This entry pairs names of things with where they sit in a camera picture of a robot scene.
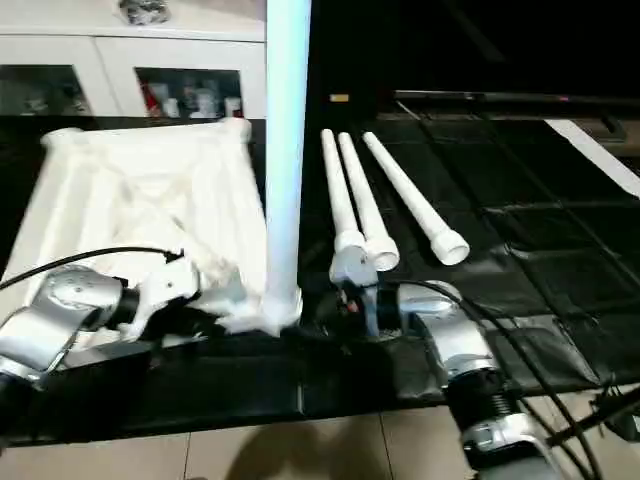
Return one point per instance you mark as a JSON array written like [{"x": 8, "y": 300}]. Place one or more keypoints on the white plastic table top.
[{"x": 150, "y": 190}]

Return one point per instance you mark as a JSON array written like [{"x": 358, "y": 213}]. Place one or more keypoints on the small white jar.
[{"x": 205, "y": 102}]

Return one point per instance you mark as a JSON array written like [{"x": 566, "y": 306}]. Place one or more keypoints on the large black cabinet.
[{"x": 480, "y": 45}]

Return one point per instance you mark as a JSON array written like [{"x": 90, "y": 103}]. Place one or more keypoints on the black work mat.
[{"x": 540, "y": 300}]

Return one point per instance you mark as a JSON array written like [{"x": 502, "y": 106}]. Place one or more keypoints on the white plastic table leg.
[
  {"x": 340, "y": 200},
  {"x": 410, "y": 195},
  {"x": 287, "y": 150},
  {"x": 365, "y": 210}
]

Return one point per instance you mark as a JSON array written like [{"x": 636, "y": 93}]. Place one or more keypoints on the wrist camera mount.
[
  {"x": 350, "y": 265},
  {"x": 165, "y": 285}
]

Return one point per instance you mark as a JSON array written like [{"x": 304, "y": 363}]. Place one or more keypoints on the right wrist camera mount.
[{"x": 350, "y": 265}]

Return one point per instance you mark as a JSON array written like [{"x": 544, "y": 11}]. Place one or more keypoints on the small tan label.
[{"x": 340, "y": 98}]

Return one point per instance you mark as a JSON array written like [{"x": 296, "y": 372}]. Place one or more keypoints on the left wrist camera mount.
[{"x": 165, "y": 285}]

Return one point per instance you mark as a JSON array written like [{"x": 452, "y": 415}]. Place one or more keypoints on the small grey metal object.
[{"x": 143, "y": 10}]

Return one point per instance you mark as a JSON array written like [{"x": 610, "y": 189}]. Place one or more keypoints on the white glass-door cabinet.
[{"x": 100, "y": 50}]

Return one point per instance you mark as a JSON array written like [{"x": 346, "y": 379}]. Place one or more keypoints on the small red bottle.
[{"x": 150, "y": 100}]

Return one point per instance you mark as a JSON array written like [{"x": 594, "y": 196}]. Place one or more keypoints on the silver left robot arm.
[{"x": 50, "y": 320}]

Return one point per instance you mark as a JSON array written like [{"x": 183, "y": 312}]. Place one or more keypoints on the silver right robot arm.
[{"x": 465, "y": 350}]

